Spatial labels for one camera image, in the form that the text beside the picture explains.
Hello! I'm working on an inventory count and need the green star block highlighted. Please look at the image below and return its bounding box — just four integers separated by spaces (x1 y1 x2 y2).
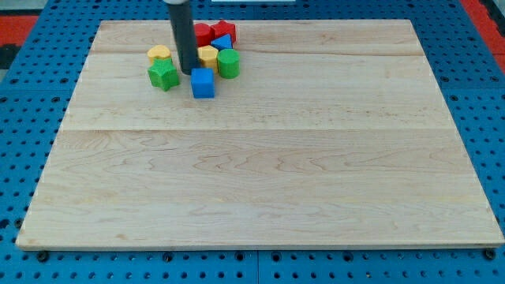
148 58 180 92

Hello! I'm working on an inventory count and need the red star block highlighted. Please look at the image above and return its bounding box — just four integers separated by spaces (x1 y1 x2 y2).
211 20 237 43

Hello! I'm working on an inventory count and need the yellow heart block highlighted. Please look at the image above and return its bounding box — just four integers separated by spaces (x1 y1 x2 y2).
147 45 172 65

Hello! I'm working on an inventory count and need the blue cube block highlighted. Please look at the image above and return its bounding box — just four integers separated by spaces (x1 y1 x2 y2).
191 68 215 99

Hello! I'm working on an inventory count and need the light wooden board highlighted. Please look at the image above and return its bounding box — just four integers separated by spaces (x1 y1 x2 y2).
17 20 504 251

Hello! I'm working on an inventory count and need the green cylinder block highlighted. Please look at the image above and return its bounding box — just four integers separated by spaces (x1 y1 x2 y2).
217 49 240 79

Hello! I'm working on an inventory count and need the yellow pentagon block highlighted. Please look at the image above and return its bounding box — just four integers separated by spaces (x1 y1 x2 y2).
197 45 219 73

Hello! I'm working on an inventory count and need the blue triangle block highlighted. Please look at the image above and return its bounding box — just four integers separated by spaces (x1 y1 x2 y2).
211 34 233 50

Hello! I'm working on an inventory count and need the red cylinder block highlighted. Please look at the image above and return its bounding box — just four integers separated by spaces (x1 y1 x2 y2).
193 23 214 47

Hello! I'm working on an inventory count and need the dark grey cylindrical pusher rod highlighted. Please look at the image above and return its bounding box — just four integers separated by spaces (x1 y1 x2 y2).
164 0 200 75

